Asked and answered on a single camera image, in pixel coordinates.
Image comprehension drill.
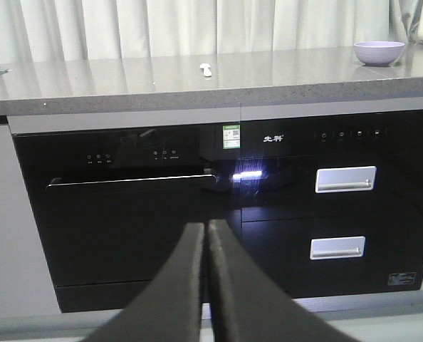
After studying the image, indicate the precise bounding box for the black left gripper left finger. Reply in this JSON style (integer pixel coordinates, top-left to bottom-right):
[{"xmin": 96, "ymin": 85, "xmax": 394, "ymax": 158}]
[{"xmin": 84, "ymin": 223, "xmax": 204, "ymax": 341}]

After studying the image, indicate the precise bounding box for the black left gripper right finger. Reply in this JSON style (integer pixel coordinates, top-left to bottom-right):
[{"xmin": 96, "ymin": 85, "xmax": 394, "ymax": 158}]
[{"xmin": 207, "ymin": 219, "xmax": 352, "ymax": 341}]

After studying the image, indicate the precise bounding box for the mint green plastic spoon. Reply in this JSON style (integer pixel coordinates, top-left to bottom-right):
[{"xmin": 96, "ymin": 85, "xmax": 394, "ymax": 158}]
[{"xmin": 199, "ymin": 63, "xmax": 212, "ymax": 78}]

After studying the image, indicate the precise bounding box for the purple plastic bowl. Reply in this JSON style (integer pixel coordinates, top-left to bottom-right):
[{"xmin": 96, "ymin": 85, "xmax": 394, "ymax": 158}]
[{"xmin": 353, "ymin": 41, "xmax": 405, "ymax": 66}]

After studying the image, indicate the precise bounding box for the black built-in dishwasher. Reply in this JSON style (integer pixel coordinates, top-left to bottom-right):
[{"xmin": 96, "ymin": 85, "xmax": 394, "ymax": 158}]
[{"xmin": 14, "ymin": 122, "xmax": 241, "ymax": 313}]

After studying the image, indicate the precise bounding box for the black disinfection cabinet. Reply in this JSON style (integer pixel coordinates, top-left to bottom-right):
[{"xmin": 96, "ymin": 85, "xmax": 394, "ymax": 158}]
[{"xmin": 239, "ymin": 110, "xmax": 423, "ymax": 298}]

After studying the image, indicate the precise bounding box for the grey left cabinet door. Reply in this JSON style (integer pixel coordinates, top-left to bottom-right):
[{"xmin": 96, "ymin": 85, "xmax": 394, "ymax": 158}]
[{"xmin": 0, "ymin": 125, "xmax": 60, "ymax": 318}]

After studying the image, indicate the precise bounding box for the white curtain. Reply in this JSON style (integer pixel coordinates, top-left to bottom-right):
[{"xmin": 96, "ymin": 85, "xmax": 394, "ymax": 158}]
[{"xmin": 0, "ymin": 1, "xmax": 422, "ymax": 63}]

